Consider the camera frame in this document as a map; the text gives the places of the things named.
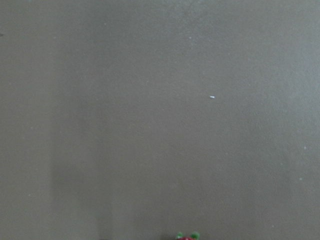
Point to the red strawberry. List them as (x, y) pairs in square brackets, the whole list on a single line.
[(193, 236)]

